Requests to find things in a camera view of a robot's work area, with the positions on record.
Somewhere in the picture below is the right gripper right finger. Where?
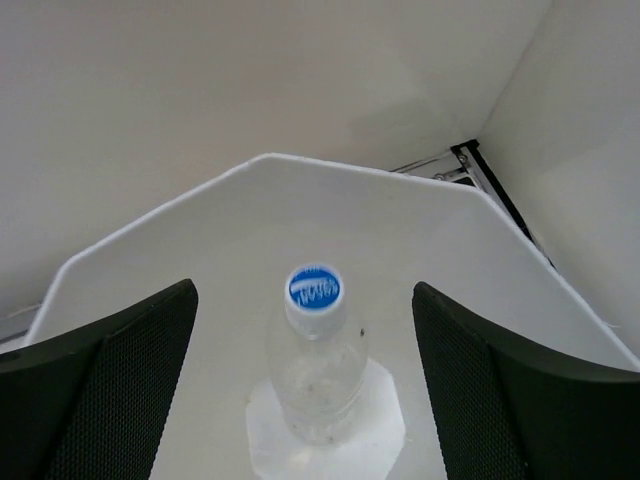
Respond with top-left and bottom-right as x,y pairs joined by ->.
412,282 -> 639,479

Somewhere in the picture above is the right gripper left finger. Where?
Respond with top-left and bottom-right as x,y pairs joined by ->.
1,279 -> 198,479

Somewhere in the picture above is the clear bottle white cap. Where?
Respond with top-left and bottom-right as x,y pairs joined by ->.
266,263 -> 369,445

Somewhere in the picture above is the white plastic bin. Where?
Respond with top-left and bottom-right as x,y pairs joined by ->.
26,154 -> 639,479

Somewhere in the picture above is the right aluminium frame rail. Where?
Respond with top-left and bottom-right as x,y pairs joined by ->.
392,139 -> 556,269

